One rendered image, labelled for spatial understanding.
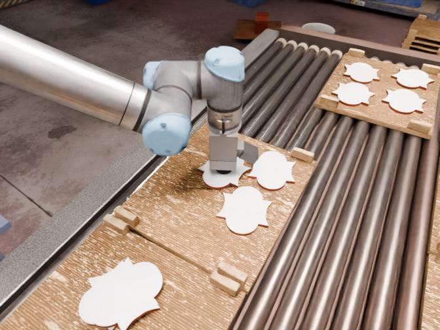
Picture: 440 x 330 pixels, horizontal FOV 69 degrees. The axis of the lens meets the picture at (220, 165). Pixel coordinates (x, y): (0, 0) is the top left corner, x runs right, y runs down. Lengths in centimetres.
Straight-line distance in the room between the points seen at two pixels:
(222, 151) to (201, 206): 14
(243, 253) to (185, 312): 16
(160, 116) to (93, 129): 215
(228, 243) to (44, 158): 199
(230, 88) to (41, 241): 53
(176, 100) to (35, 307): 45
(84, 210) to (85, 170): 149
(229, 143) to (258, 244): 22
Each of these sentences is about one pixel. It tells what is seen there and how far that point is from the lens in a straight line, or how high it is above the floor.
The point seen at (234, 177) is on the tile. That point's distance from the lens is 79.
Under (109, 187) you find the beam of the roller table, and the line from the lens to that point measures 87.
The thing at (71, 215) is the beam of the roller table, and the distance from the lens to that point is 84.
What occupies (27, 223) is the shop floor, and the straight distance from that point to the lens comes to 217.
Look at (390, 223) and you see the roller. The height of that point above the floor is 91.
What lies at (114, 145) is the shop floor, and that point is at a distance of 245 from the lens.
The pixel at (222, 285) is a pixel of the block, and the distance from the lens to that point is 63.
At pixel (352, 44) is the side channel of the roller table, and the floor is 95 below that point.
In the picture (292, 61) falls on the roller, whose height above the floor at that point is 92.
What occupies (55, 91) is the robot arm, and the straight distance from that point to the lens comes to 53.
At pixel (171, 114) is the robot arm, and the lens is 52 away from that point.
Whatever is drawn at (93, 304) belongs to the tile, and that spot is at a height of 97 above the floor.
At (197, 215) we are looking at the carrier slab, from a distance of 74.
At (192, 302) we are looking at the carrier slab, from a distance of 64.
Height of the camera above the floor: 153
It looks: 45 degrees down
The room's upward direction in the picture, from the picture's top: straight up
